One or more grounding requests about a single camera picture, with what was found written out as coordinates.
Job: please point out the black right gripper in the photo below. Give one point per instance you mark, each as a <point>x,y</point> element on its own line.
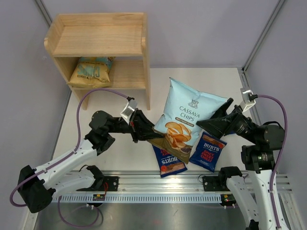
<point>220,121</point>

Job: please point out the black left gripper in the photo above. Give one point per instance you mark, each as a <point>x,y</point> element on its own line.
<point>142,127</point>

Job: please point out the light blue cassava chips bag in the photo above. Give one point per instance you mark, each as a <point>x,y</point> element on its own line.
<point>184,107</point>

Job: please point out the yellow kettle chips bag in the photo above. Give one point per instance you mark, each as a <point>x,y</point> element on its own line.
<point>92,72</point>

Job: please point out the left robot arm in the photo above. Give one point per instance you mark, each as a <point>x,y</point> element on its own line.
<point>40,185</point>

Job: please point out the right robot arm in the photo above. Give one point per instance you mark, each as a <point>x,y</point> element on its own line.
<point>261,211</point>

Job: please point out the wooden two-tier shelf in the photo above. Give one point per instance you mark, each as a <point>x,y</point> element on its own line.
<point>123,35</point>

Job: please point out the blue Burts bag middle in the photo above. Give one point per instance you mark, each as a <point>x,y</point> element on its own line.
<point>207,152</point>

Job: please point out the blue burts bag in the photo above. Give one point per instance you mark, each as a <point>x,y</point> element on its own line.
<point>168,164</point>
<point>207,152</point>

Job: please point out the blue Burts bag left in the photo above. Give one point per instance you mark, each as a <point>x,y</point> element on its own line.
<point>168,164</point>

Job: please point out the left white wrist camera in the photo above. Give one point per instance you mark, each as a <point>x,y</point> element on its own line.
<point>129,109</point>

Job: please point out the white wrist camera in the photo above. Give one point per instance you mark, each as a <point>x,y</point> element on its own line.
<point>248,99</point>
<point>129,109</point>

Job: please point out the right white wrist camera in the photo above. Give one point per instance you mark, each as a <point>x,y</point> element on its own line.
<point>248,99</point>

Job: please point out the aluminium mounting rail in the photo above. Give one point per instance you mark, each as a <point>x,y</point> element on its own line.
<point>150,182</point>

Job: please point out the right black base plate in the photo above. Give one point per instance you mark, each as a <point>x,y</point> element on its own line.
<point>213,184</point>

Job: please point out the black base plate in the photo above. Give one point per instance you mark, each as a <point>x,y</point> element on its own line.
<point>213,184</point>
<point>110,184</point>

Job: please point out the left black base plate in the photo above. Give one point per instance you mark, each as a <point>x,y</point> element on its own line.
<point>110,184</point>

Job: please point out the white slotted cable duct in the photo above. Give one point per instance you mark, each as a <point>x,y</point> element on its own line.
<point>146,198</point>

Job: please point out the right aluminium frame post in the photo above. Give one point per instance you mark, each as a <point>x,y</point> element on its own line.
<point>265,31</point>

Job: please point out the aluminium frame post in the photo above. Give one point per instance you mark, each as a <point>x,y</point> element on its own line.
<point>265,31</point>
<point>44,12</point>

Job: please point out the left aluminium frame post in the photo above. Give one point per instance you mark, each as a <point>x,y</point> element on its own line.
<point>44,12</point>

